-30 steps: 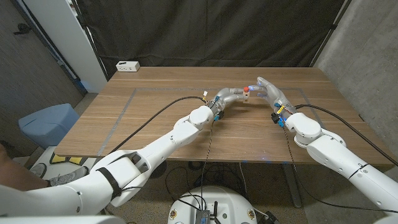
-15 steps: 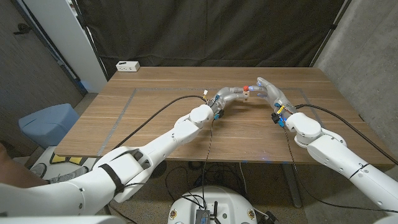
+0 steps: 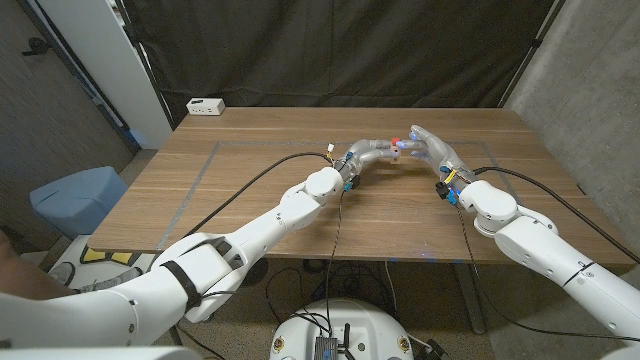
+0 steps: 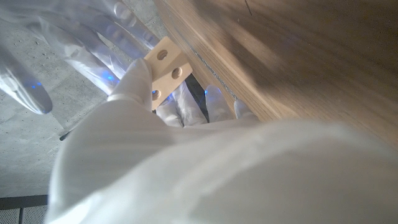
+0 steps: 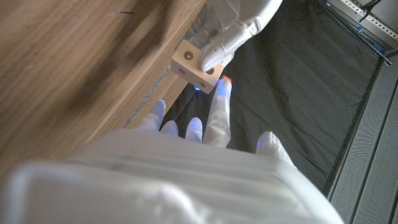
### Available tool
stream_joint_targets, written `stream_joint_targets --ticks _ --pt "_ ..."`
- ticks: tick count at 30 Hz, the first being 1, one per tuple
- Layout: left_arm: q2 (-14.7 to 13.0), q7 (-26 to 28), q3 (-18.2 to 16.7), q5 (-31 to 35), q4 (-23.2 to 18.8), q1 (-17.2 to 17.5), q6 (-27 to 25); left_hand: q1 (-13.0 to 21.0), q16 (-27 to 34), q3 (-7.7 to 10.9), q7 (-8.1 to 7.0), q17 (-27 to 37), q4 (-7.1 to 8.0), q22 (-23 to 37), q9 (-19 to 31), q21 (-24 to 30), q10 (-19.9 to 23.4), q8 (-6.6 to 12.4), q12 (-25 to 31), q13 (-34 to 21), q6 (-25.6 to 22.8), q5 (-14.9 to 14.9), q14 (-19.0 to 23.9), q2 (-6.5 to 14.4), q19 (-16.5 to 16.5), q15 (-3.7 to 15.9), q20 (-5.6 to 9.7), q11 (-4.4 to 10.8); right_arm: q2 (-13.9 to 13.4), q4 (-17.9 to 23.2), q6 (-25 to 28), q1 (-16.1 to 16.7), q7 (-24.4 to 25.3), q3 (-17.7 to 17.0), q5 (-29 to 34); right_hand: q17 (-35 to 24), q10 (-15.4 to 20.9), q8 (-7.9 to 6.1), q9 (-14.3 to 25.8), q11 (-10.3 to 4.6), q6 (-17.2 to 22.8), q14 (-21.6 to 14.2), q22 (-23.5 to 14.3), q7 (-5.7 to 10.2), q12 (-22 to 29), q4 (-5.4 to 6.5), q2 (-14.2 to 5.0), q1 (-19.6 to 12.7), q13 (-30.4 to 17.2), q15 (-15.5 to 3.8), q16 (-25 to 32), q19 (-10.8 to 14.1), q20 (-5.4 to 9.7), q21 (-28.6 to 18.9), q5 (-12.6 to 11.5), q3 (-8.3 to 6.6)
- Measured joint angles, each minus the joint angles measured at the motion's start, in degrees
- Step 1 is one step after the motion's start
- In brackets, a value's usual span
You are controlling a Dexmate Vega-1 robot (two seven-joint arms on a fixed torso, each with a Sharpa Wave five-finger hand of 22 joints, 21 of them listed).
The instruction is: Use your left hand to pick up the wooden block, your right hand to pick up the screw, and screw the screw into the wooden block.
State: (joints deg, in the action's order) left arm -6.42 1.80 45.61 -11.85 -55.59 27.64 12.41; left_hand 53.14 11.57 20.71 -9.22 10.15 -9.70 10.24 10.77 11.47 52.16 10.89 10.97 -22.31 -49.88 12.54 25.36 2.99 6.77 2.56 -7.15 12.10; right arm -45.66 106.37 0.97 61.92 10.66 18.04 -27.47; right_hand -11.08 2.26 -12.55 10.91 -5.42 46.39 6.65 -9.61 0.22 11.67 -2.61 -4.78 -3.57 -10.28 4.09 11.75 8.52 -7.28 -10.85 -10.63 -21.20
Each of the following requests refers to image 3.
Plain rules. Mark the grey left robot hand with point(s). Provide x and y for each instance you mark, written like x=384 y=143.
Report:
x=362 y=152

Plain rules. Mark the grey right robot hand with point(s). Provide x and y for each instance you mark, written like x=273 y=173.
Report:
x=442 y=152

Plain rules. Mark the wooden block with holes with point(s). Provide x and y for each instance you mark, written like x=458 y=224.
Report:
x=395 y=155

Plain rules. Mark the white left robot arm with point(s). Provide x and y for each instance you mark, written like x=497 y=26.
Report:
x=260 y=240

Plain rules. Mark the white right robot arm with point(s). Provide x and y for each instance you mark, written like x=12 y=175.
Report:
x=550 y=245

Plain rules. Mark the black backdrop stand pole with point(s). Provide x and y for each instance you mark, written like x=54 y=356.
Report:
x=150 y=75
x=534 y=44

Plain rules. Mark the grey table leg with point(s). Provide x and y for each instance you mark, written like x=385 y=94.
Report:
x=470 y=300

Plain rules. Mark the white power strip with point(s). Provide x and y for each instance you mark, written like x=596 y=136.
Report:
x=205 y=106

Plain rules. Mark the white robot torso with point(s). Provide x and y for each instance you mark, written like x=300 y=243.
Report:
x=360 y=325

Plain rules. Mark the grey module on torso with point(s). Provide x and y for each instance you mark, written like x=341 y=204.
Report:
x=326 y=349

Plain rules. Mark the white cabinet panel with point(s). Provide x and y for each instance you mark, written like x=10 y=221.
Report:
x=100 y=50

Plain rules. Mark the yellow and black floor object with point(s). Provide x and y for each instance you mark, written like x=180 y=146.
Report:
x=100 y=256

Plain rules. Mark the blue padded stool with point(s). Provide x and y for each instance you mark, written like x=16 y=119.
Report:
x=75 y=200

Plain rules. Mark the person's bare limb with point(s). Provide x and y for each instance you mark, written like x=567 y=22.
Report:
x=22 y=282

